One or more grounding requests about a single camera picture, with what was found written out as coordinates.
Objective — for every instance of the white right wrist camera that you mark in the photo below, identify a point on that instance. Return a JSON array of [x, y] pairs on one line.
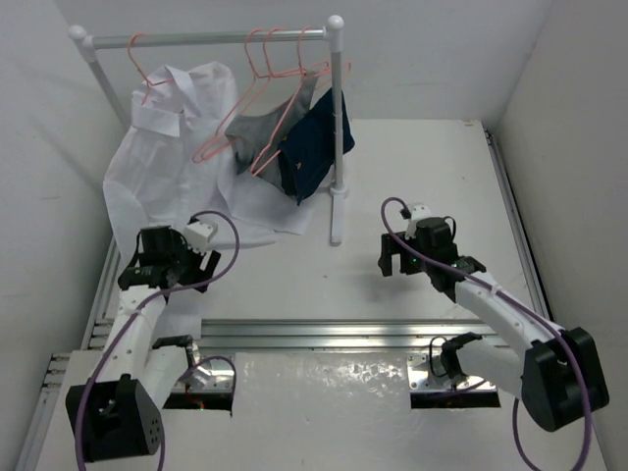
[[413, 214]]

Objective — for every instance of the dark navy garment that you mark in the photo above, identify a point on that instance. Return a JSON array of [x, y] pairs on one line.
[[308, 152]]

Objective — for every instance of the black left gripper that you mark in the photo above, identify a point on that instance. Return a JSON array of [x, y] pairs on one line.
[[160, 240]]

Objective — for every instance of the white shirt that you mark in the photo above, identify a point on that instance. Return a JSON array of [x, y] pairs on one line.
[[152, 180]]

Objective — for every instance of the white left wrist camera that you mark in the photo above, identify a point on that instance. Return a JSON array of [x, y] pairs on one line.
[[198, 236]]

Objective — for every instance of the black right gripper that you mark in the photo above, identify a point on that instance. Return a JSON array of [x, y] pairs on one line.
[[386, 259]]

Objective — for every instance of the aluminium frame rail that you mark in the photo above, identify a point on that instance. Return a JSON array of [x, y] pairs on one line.
[[327, 353]]

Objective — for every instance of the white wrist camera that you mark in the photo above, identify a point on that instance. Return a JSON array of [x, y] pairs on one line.
[[198, 236], [413, 214]]

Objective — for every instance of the pink wire hanger with navy garment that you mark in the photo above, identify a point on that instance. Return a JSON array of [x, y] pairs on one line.
[[333, 34]]

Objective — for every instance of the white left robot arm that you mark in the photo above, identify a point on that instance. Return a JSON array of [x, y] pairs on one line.
[[117, 412]]

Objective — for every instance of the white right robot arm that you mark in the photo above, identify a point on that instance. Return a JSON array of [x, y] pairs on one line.
[[553, 371]]

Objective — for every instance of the grey shirt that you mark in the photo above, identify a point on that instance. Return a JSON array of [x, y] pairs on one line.
[[249, 135]]

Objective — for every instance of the white clothes rack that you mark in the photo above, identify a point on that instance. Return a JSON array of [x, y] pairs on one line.
[[195, 143]]

